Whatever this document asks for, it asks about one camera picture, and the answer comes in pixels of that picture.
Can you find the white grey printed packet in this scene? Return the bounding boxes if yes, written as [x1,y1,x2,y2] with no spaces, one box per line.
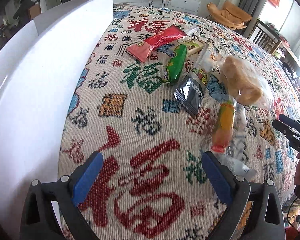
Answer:
[200,102,256,180]

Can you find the black clear Astart snack packet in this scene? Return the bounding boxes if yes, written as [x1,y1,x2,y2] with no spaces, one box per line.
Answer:
[174,38,221,117]

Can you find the red snack packet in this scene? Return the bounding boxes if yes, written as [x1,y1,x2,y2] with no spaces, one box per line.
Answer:
[126,25,187,62]

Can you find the bread in clear bag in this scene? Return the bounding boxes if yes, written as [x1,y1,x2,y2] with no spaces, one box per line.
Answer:
[219,55,274,110]

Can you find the dark wooden chair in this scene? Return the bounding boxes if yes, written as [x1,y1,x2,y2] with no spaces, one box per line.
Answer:
[248,19,282,56]

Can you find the white cardboard box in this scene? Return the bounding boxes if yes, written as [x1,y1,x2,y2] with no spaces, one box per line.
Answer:
[0,0,113,239]

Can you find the patterned fu character blanket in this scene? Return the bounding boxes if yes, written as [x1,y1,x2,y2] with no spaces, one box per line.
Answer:
[58,5,300,239]

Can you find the green snack packet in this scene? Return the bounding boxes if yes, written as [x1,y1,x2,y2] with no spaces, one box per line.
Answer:
[164,44,187,85]

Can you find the orange lounge chair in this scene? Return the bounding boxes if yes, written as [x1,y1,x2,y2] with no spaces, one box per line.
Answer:
[207,1,252,30]

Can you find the yellow cake slice packet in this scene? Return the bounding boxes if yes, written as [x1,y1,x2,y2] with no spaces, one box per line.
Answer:
[182,40,205,57]

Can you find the person in dark clothes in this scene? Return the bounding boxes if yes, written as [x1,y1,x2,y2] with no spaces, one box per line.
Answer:
[13,0,34,27]

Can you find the brown dining chair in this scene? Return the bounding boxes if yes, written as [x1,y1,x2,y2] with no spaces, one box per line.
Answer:
[28,0,42,20]

